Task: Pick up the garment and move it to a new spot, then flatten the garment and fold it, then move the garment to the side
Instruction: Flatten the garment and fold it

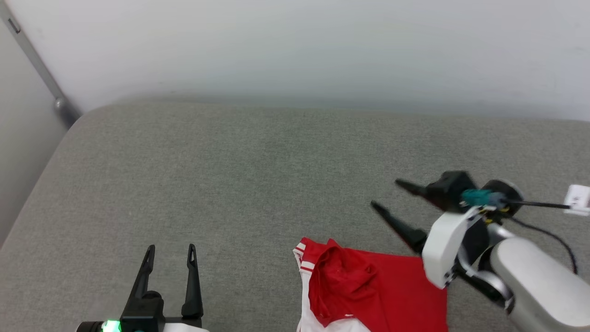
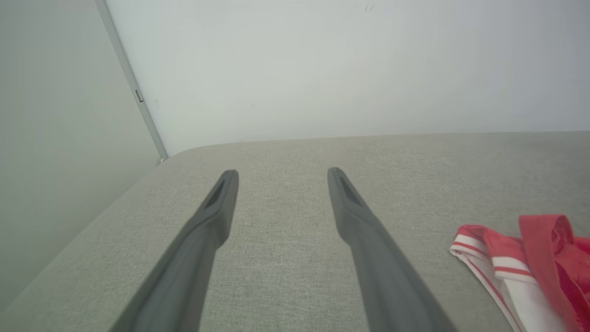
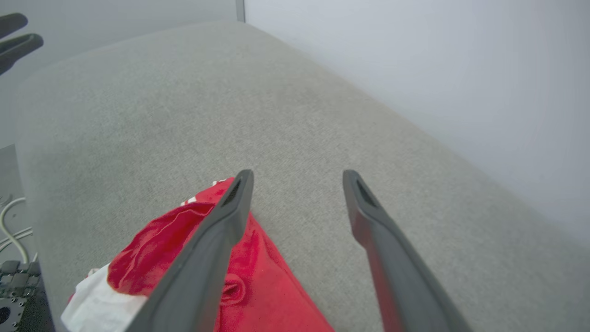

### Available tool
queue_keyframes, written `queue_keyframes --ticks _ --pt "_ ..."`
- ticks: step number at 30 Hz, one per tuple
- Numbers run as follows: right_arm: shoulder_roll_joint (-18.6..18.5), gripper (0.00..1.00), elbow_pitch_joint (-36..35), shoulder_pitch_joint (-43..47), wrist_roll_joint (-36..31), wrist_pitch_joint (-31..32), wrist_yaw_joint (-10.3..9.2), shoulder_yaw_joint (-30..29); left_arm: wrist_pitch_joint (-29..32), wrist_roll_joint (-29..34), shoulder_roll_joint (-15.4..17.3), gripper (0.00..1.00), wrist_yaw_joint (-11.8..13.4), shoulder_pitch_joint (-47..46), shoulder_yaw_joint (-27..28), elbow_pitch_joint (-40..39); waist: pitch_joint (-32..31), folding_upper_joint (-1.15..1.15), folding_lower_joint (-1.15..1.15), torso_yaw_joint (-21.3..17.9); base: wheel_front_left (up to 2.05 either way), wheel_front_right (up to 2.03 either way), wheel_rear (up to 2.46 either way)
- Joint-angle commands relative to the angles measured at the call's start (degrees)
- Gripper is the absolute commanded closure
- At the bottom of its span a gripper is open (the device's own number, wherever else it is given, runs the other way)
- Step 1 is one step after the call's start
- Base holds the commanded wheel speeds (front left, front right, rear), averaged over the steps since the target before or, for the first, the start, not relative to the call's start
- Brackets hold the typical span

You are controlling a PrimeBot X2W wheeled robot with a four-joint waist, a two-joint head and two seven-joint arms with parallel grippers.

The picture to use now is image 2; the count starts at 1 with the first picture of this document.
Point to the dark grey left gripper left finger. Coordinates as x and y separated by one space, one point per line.
193 267

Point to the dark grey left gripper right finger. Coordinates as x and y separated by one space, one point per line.
382 276

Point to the red t-shirt with white sleeves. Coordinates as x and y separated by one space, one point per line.
548 249

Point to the grey metal wall trim strip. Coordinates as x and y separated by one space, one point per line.
131 83

